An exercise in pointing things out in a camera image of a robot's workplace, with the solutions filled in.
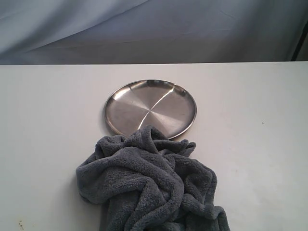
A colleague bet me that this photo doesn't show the black backdrop stand pole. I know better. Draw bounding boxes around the black backdrop stand pole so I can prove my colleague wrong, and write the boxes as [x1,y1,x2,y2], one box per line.
[290,16,308,62]

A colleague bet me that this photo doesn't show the grey-blue fleece towel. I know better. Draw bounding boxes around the grey-blue fleece towel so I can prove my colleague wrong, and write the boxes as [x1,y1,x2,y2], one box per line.
[76,126,229,231]

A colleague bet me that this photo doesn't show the round stainless steel plate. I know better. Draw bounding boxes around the round stainless steel plate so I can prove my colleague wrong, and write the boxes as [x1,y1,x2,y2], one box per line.
[103,79,197,139]

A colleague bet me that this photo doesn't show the blue-grey backdrop cloth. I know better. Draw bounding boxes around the blue-grey backdrop cloth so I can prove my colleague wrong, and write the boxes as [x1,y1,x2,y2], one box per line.
[0,0,308,64]

